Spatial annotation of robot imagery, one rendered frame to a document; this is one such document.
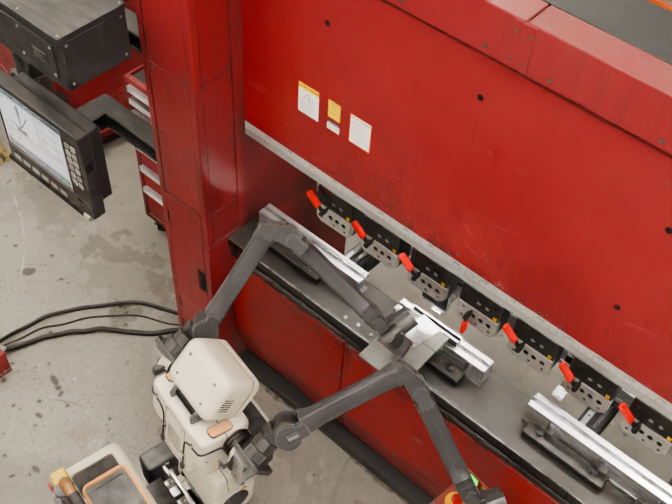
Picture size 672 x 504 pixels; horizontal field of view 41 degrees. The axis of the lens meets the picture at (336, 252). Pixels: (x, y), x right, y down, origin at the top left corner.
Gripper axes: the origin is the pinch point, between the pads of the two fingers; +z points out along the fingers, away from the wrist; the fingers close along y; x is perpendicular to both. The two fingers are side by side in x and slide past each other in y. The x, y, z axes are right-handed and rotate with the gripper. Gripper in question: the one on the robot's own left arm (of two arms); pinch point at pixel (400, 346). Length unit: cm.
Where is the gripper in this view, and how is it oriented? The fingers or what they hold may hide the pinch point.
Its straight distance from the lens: 302.3
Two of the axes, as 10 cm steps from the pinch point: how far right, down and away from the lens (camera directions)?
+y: -7.5, -5.3, 4.0
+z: 2.8, 2.9, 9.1
